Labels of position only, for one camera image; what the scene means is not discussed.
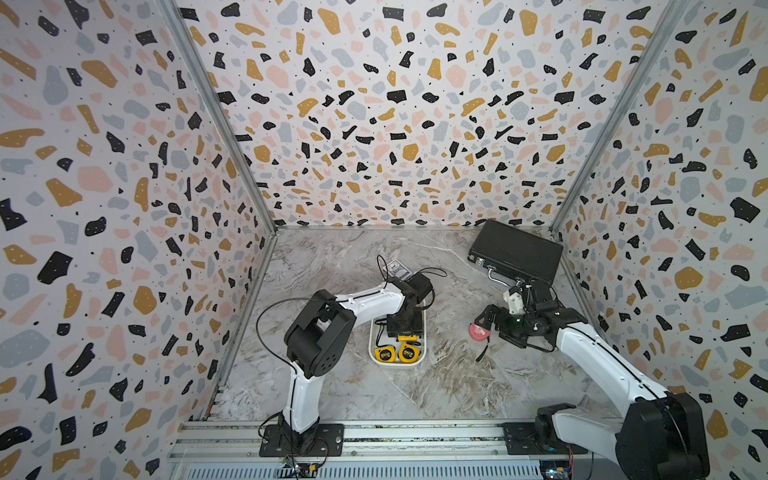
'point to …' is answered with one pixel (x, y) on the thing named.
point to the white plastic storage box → (379, 337)
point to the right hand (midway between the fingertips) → (487, 325)
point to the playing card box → (398, 270)
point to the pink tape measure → (478, 333)
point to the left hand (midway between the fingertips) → (417, 334)
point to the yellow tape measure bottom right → (408, 354)
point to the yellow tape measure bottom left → (385, 354)
